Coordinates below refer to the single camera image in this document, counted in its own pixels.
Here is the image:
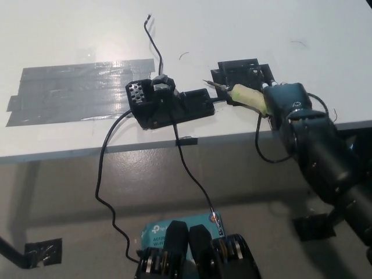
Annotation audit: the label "black long curly cable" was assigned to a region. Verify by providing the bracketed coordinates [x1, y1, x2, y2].
[95, 109, 140, 264]

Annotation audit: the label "black soldering iron cable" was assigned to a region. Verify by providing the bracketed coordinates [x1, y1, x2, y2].
[255, 92, 331, 163]

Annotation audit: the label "thin black upright wire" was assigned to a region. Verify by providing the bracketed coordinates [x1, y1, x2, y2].
[143, 13, 164, 76]

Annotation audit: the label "small black tape strip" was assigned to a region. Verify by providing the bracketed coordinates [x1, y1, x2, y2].
[176, 136, 199, 146]

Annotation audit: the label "black robot torso blocks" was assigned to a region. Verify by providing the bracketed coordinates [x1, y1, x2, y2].
[133, 220, 261, 279]

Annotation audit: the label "black soldering iron stand base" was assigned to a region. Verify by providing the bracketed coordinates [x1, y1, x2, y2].
[124, 74, 216, 131]

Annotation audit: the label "black floor tape patch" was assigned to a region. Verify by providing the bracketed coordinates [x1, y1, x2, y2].
[292, 213, 338, 242]
[24, 238, 63, 267]

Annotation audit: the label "dark bulky object blue spot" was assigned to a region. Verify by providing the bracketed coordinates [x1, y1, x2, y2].
[334, 127, 372, 152]

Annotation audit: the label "grey duct tape patch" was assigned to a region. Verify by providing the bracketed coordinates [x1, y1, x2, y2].
[5, 59, 155, 127]

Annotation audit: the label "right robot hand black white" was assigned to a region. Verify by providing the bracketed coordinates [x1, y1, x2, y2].
[260, 80, 314, 130]

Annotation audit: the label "black cable with clip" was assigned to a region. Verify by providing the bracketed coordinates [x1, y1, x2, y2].
[167, 98, 226, 238]

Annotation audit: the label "teal tp-link box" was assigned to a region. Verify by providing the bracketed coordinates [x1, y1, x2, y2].
[140, 212, 224, 256]

